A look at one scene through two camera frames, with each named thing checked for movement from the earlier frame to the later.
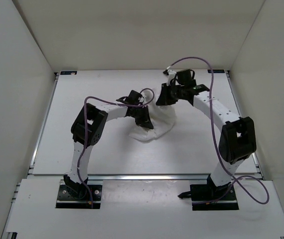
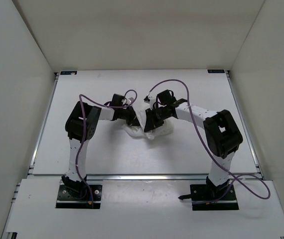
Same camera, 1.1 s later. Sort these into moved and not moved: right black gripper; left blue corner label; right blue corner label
Moved: right black gripper
Not moved: left blue corner label; right blue corner label
